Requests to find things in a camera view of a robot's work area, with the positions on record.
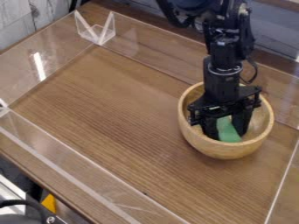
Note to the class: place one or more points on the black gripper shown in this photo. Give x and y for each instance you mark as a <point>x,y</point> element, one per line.
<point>224,99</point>

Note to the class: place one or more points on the green rectangular block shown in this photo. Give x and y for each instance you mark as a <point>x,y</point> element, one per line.
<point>227,132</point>

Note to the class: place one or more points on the clear acrylic corner bracket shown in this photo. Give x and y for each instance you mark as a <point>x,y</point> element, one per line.
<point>98,34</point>

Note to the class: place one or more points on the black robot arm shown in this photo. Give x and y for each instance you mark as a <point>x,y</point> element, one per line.
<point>226,27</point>

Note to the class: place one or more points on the clear acrylic tray walls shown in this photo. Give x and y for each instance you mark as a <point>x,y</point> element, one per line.
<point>90,126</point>

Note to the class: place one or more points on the brown wooden bowl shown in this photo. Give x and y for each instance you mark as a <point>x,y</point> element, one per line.
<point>218,149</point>

